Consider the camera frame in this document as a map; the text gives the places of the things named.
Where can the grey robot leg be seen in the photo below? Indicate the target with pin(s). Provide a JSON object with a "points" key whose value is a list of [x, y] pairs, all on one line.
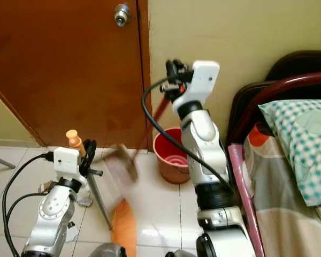
{"points": [[179, 253], [107, 250]]}

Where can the grey robot left leg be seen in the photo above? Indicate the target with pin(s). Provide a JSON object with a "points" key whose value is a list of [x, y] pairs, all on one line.
{"points": [[107, 250]]}

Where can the pink bed side rail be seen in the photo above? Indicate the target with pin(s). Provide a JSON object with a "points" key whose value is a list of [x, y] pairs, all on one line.
{"points": [[242, 182]]}

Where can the dark red bed headboard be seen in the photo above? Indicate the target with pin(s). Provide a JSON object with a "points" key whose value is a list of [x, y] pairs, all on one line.
{"points": [[305, 61]]}

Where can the brown paper scrap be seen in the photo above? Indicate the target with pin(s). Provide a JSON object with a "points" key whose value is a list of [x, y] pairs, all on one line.
{"points": [[45, 187]]}

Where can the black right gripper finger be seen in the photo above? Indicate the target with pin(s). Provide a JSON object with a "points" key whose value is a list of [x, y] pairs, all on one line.
{"points": [[170, 69], [183, 68]]}

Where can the green checked pillow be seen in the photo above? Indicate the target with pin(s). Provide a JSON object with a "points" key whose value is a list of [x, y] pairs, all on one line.
{"points": [[299, 144]]}

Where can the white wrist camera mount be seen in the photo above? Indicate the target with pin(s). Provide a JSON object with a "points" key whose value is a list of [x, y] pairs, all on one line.
{"points": [[200, 80], [67, 163]]}

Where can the red plastic bucket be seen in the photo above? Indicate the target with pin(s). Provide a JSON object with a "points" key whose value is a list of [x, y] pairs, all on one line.
{"points": [[171, 168]]}

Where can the white crumpled paper scrap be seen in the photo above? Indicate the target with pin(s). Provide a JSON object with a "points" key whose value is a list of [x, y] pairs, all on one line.
{"points": [[84, 198], [73, 232]]}

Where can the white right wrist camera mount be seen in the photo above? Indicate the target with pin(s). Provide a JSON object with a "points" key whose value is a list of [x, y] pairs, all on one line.
{"points": [[200, 80]]}

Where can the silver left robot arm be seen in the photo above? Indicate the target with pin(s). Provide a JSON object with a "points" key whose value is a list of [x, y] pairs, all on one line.
{"points": [[51, 219]]}

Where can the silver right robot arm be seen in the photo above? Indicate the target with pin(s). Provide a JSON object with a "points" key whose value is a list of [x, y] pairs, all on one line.
{"points": [[206, 144]]}

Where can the beige and orange bed sheet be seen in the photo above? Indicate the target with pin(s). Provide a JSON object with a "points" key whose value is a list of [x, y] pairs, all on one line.
{"points": [[283, 214]]}

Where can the grey metal chair leg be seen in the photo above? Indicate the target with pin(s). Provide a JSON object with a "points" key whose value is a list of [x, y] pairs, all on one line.
{"points": [[2, 160]]}

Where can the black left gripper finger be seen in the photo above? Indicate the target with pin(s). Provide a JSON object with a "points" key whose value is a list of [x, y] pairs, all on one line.
{"points": [[92, 150], [84, 150]]}

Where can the brown wooden door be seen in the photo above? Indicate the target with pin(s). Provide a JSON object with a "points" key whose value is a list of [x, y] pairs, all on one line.
{"points": [[64, 69]]}

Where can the grey robot right leg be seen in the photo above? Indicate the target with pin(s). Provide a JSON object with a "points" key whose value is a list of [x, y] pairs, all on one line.
{"points": [[179, 253]]}

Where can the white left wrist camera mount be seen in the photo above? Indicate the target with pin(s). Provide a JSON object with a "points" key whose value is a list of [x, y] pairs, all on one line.
{"points": [[67, 163]]}

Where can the silver round door knob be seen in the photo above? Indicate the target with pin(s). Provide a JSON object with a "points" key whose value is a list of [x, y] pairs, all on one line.
{"points": [[121, 14]]}

